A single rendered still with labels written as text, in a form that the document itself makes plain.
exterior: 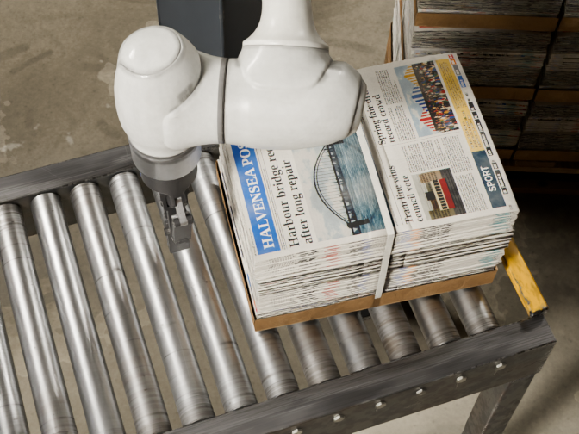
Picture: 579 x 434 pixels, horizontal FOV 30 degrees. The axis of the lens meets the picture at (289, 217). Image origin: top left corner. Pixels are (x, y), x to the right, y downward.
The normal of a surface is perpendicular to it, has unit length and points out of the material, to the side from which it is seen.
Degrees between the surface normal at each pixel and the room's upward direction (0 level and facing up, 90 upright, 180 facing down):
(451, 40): 90
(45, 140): 0
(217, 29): 90
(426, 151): 2
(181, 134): 89
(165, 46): 5
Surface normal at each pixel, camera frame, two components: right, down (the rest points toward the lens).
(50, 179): 0.03, -0.52
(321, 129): 0.16, 0.65
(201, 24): -0.56, 0.70
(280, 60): -0.04, -0.05
